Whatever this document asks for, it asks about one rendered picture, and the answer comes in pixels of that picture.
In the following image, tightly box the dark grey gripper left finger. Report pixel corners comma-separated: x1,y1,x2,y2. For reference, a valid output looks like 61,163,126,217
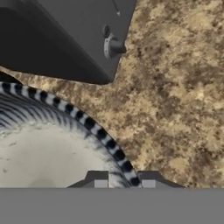
66,171,109,189

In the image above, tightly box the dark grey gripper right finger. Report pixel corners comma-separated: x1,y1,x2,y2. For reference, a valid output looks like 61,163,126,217
137,171,186,189

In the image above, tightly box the black and white striped bowl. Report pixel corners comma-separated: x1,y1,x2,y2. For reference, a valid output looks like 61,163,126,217
0,81,143,189

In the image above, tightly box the grey cabinet knob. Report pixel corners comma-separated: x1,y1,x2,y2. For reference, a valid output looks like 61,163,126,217
101,24,128,60

